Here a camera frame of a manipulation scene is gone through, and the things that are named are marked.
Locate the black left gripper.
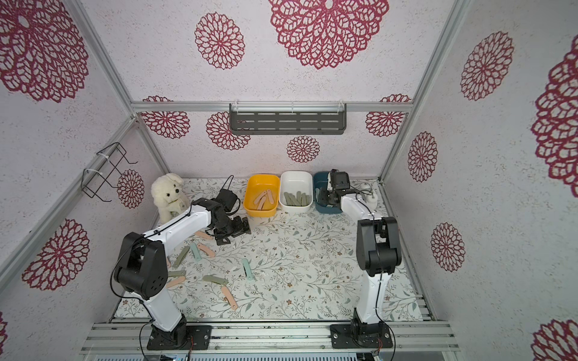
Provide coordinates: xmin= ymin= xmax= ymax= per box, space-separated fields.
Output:
xmin=214 ymin=216 xmax=252 ymax=247

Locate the dark teal storage box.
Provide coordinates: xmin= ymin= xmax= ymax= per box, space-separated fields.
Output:
xmin=313 ymin=171 xmax=342 ymax=214

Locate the mint green fruit knife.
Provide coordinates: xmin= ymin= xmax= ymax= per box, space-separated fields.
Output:
xmin=190 ymin=243 xmax=202 ymax=262
xmin=242 ymin=259 xmax=255 ymax=281

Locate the white storage box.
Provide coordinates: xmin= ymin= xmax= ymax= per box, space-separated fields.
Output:
xmin=279 ymin=171 xmax=314 ymax=214

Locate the yellow storage box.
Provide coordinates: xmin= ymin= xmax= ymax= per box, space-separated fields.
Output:
xmin=243 ymin=174 xmax=280 ymax=218

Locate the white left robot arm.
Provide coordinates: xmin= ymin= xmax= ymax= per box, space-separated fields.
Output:
xmin=111 ymin=188 xmax=251 ymax=332

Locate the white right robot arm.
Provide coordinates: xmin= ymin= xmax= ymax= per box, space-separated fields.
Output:
xmin=318 ymin=169 xmax=402 ymax=325

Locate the white alarm clock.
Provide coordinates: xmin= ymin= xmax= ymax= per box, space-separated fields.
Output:
xmin=359 ymin=183 xmax=379 ymax=212

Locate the white plush dog toy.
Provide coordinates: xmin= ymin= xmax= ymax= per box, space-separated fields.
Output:
xmin=151 ymin=173 xmax=191 ymax=224

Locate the grey wall shelf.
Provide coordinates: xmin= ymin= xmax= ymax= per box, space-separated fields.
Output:
xmin=229 ymin=103 xmax=347 ymax=135

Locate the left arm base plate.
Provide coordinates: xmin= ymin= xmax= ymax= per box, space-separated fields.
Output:
xmin=146 ymin=325 xmax=212 ymax=350

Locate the black wire wall rack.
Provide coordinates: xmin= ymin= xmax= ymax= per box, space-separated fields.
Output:
xmin=80 ymin=141 xmax=138 ymax=203

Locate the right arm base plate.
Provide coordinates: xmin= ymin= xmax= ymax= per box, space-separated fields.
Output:
xmin=330 ymin=322 xmax=394 ymax=349

